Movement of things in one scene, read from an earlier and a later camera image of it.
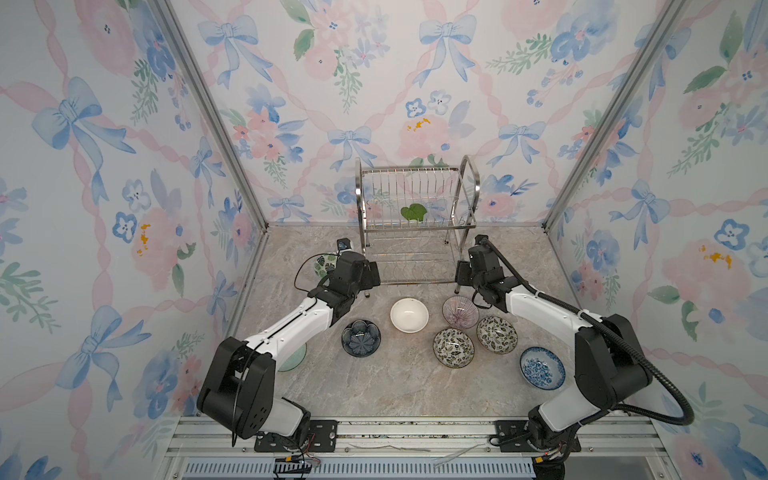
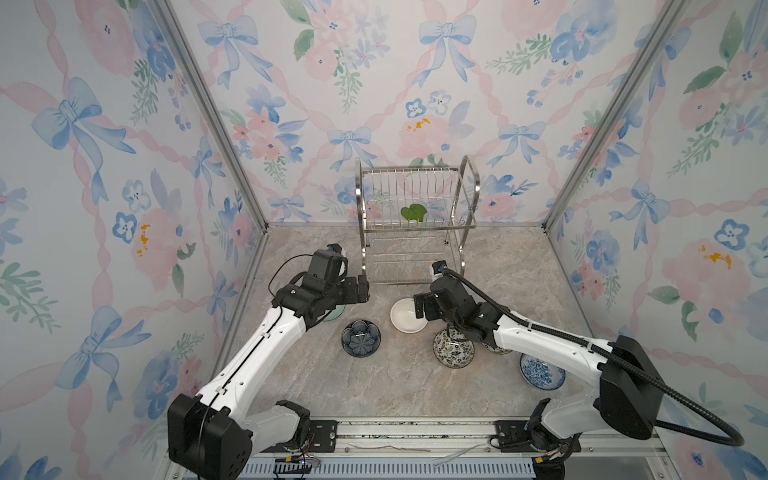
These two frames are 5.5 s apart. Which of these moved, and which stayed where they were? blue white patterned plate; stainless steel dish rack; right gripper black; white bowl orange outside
Moved: right gripper black
Stayed: blue white patterned plate; stainless steel dish rack; white bowl orange outside
